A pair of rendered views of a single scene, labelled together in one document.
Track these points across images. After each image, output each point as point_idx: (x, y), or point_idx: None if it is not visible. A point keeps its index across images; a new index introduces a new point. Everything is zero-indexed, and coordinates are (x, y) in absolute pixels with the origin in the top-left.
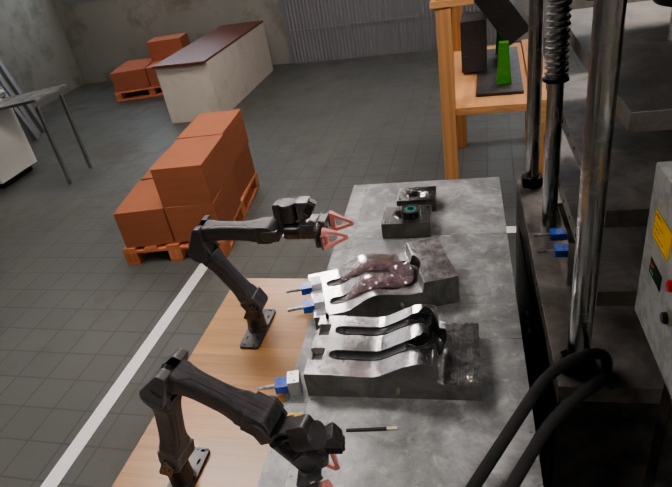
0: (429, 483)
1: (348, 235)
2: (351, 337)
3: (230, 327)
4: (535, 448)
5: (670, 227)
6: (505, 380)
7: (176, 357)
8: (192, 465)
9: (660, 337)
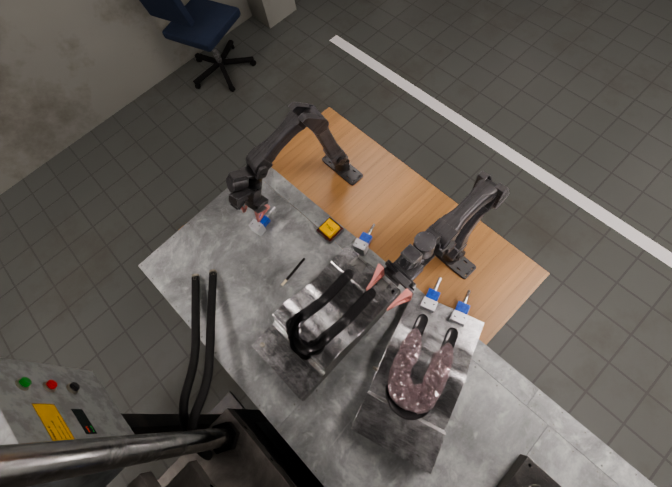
0: (238, 276)
1: (559, 424)
2: (357, 295)
3: (469, 238)
4: (192, 330)
5: (33, 410)
6: (256, 377)
7: (300, 114)
8: (347, 173)
9: (95, 397)
